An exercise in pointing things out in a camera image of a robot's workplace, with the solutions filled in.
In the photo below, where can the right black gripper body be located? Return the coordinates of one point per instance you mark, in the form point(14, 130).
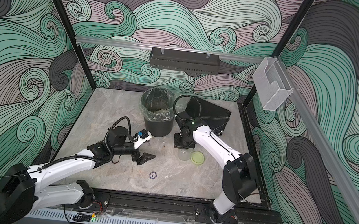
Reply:
point(180, 141)

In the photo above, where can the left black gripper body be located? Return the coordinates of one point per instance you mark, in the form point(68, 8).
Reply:
point(127, 148)

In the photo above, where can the clear oatmeal jar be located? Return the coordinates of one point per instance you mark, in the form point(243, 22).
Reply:
point(185, 154)

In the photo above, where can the light green jar lid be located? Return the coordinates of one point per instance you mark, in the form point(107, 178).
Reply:
point(197, 158)

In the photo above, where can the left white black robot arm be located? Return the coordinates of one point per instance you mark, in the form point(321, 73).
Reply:
point(25, 189)

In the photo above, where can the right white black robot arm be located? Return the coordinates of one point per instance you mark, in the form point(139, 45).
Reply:
point(239, 178)

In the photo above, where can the black flat tray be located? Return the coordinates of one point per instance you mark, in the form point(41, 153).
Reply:
point(219, 116)

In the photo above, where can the black trash bin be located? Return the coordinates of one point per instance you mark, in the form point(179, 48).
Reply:
point(159, 129)

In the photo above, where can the clear green bin liner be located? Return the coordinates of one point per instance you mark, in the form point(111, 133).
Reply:
point(156, 104)

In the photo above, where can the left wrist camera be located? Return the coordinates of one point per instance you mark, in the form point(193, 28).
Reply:
point(141, 137)

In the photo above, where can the black wall shelf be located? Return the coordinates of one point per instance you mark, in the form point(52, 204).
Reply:
point(194, 63)

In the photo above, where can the clear mesh wall holder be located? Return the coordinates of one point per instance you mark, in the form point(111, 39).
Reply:
point(272, 82)

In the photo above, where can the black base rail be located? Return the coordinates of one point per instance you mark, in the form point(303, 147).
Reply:
point(201, 210)

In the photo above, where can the aluminium back wall rail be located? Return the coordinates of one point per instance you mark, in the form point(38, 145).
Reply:
point(143, 46)

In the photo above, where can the aluminium wall rail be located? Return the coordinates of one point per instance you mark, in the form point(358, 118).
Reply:
point(143, 46)
point(331, 95)

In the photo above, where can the aluminium right wall rail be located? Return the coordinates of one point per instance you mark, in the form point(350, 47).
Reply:
point(331, 95)

